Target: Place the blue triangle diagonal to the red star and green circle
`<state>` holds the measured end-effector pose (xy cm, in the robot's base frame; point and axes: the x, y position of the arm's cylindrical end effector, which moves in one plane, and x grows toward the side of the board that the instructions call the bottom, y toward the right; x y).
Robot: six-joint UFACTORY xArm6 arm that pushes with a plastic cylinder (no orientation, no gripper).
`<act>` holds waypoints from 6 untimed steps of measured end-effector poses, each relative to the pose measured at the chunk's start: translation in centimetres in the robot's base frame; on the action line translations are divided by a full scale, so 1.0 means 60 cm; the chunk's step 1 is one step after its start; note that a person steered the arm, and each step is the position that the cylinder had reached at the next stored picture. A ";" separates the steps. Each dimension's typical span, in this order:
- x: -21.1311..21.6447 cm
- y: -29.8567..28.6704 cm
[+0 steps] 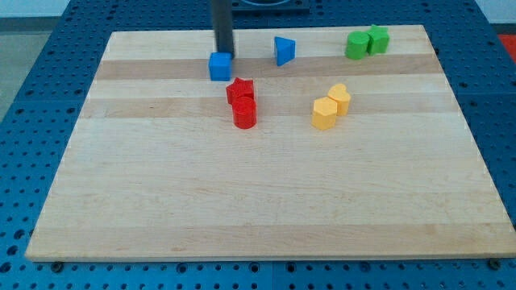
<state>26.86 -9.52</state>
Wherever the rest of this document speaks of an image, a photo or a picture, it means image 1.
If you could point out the blue triangle block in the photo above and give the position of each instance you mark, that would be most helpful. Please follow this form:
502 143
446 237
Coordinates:
285 50

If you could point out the green star block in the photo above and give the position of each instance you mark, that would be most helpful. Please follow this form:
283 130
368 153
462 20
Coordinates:
378 40

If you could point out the red circle block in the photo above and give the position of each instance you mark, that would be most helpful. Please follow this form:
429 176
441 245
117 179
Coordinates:
244 112

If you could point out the light wooden board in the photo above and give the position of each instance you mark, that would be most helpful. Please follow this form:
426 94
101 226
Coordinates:
155 169

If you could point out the yellow hexagon block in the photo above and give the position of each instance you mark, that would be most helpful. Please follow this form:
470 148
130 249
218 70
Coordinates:
324 113

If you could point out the red star block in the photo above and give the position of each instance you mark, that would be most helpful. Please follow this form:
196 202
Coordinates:
240 88

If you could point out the green circle block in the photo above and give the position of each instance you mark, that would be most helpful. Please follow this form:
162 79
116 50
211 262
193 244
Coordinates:
357 45

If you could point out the blue cube block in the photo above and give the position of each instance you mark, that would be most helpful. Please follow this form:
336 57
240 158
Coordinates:
220 66

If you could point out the yellow heart block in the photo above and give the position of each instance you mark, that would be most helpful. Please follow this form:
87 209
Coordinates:
341 96

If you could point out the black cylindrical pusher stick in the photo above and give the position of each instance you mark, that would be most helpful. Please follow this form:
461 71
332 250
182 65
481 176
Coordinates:
222 23

